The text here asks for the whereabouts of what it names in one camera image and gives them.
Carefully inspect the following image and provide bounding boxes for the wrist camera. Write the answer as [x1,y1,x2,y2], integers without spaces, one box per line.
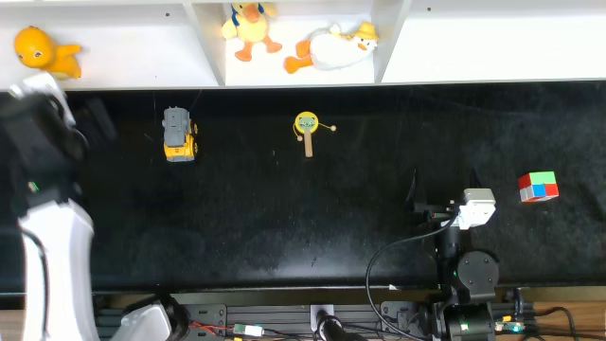
[8,70,78,128]
[455,188,497,231]

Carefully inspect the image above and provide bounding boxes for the black cable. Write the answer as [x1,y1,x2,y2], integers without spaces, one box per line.
[365,211,461,341]

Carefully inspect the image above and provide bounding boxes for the mounting rail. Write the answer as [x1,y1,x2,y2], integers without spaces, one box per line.
[182,293,582,341]

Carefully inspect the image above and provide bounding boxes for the many-coloured puzzle cube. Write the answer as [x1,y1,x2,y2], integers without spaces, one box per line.
[516,170,561,204]

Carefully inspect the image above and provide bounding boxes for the grey and yellow toy truck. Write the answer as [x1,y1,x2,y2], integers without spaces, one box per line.
[161,106,200,164]

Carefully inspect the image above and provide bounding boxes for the white plush duck yellow hat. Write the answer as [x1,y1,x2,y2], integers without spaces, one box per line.
[283,21,381,75]

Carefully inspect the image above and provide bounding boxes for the white shelf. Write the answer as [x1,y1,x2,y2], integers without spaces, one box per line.
[0,0,606,92]

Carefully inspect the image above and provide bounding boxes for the yellow rubber duck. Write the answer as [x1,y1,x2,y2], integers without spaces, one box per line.
[12,25,83,81]

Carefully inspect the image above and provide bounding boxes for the yellow wooden rattle drum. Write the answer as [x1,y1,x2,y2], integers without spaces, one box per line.
[292,111,338,159]

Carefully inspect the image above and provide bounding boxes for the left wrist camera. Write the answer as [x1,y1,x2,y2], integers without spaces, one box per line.
[8,70,78,128]

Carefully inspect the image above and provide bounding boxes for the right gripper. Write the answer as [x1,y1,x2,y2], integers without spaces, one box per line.
[403,167,483,226]

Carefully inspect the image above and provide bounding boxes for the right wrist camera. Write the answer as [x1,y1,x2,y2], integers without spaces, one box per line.
[455,188,497,231]

